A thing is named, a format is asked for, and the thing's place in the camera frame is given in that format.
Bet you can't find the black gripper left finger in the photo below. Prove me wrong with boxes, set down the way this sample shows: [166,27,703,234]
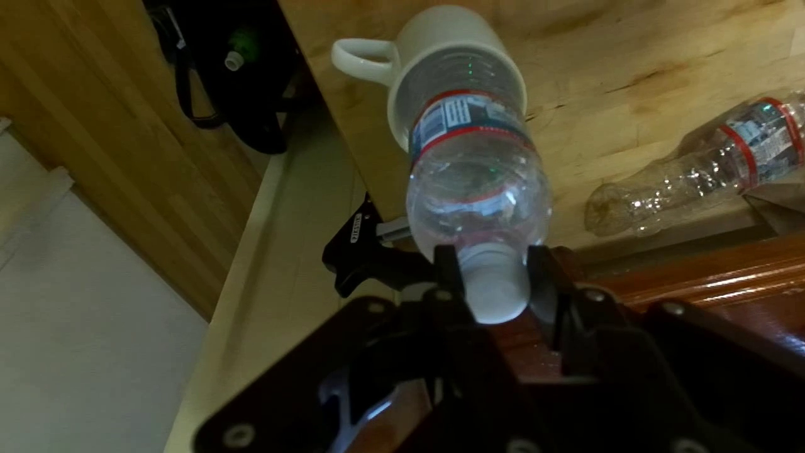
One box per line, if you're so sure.
[430,243,472,329]

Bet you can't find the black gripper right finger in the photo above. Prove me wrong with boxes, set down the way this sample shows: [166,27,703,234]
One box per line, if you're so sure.
[523,245,606,356]

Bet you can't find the clear water bottle white cap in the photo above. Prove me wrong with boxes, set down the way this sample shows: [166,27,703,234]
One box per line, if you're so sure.
[403,54,555,327]

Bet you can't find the crushed clear plastic bottle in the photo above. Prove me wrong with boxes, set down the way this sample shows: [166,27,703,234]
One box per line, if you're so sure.
[582,93,805,240]

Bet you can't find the white mug empty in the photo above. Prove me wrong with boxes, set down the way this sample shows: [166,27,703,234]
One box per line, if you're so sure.
[327,2,531,158]

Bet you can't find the black table clamp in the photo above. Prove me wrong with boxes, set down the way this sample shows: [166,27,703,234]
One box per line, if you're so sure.
[318,195,438,300]

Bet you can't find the dark wood bar counter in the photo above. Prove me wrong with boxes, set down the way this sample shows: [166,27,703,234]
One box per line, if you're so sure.
[535,230,805,356]

